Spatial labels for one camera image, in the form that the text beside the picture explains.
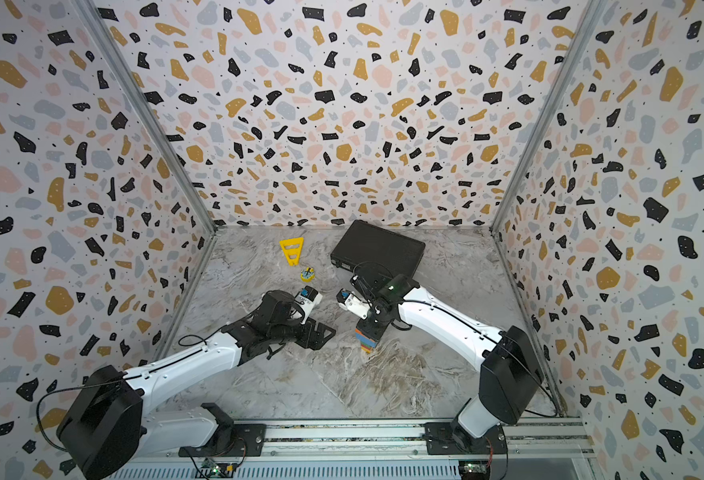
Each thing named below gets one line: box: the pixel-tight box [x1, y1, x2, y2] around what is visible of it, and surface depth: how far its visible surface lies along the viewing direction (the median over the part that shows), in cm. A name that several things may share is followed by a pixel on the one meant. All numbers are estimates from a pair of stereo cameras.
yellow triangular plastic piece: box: [279, 237, 304, 266], surface depth 116 cm
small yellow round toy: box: [300, 267, 315, 283], surface depth 108 cm
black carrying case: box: [330, 220, 426, 279], surface depth 111 cm
